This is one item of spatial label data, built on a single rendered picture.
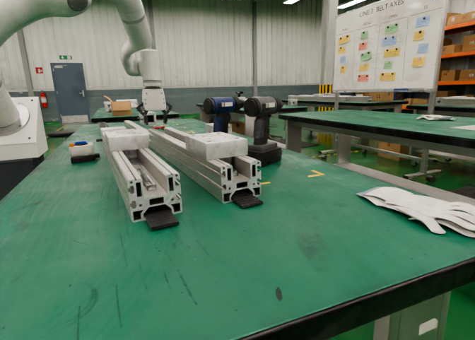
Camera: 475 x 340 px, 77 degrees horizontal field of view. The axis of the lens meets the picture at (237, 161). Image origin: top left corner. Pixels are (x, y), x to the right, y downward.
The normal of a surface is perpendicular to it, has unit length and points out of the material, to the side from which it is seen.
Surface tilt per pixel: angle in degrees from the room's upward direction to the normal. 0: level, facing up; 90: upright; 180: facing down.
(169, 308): 0
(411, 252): 0
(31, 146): 90
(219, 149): 90
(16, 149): 90
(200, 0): 90
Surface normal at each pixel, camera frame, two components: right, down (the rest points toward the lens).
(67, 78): 0.37, 0.21
